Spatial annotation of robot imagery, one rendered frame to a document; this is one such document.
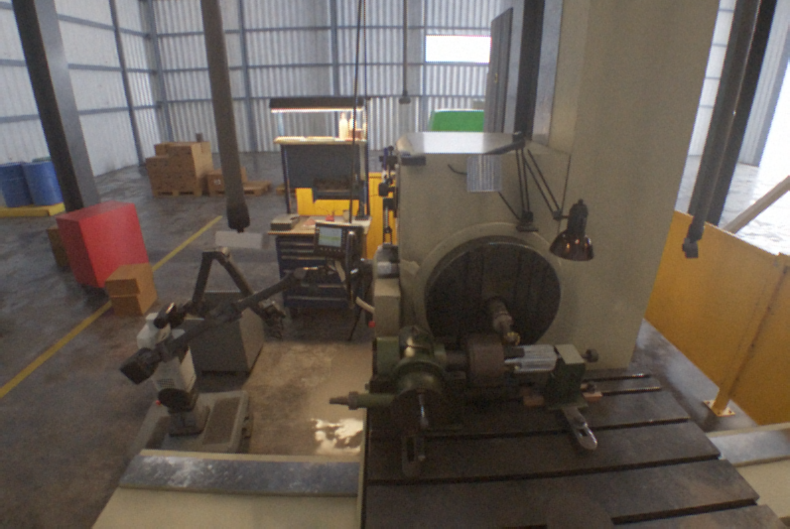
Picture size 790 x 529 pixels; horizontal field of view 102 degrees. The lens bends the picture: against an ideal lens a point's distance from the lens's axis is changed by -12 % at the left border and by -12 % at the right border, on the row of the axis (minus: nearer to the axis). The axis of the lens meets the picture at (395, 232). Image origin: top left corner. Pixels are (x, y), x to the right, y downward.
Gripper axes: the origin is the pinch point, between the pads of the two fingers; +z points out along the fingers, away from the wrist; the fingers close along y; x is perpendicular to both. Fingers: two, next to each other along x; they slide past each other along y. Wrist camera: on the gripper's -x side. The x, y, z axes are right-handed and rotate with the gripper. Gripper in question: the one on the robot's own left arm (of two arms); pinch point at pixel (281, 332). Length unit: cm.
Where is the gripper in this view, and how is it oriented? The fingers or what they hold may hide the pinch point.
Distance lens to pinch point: 244.0
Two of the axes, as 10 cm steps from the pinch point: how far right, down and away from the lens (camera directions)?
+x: -8.5, 5.2, 0.4
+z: 4.9, 7.8, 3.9
